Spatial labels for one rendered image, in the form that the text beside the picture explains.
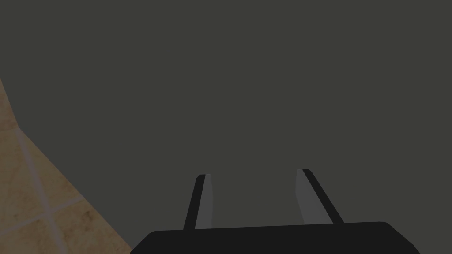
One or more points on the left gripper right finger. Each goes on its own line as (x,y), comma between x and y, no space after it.
(314,201)

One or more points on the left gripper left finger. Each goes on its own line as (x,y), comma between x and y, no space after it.
(200,204)

